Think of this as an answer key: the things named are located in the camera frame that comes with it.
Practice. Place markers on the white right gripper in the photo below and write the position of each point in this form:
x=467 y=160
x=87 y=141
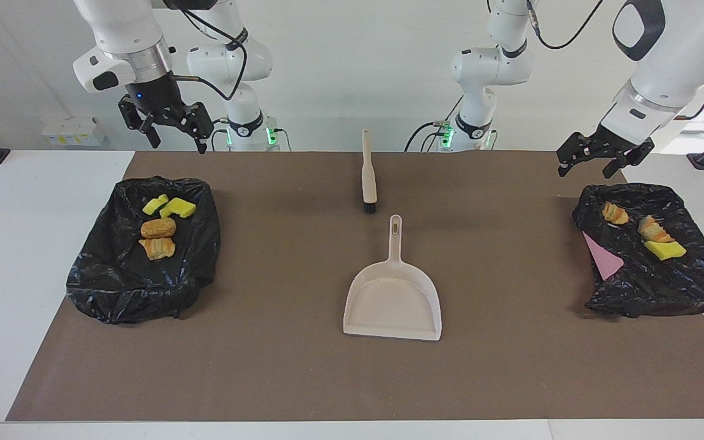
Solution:
x=126 y=70

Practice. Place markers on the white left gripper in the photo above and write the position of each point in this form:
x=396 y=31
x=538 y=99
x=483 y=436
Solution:
x=630 y=125

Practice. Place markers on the small pale pastry piece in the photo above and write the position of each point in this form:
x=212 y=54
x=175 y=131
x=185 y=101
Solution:
x=615 y=212

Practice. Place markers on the green and yellow sponge piece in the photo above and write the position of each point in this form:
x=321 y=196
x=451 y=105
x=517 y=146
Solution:
x=155 y=206

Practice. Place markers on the notched yellow sponge piece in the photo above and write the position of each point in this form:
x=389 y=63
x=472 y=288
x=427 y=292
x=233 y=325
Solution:
x=179 y=208

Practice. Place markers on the orange striped croissant piece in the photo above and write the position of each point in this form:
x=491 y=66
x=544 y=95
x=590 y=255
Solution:
x=654 y=230

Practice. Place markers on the brown oblong bread roll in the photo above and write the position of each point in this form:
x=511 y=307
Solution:
x=158 y=228

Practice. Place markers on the yellow sponge wedge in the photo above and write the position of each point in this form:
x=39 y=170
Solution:
x=665 y=249

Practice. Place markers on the pale flaky croissant piece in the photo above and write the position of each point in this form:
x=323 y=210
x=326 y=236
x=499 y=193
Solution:
x=157 y=248

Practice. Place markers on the beige hand brush black bristles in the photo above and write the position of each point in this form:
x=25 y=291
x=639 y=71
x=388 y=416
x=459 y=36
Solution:
x=368 y=177

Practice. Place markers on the beige plastic dustpan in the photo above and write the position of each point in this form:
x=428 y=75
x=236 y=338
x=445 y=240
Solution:
x=393 y=299

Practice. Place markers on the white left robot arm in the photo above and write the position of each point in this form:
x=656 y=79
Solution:
x=663 y=55

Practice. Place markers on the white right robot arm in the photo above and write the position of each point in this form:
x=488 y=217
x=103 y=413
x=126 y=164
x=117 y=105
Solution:
x=132 y=30

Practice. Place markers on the pink bin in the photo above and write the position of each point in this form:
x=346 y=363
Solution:
x=602 y=260

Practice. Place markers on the black trash bag over pink bin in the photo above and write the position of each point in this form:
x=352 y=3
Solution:
x=651 y=287

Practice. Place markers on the black trash bag bin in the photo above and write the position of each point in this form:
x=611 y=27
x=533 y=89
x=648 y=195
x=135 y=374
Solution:
x=113 y=287

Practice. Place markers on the brown table mat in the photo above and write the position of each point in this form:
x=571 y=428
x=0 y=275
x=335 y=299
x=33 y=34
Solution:
x=352 y=379

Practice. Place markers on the white wall socket boxes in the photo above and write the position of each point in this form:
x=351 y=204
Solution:
x=74 y=131

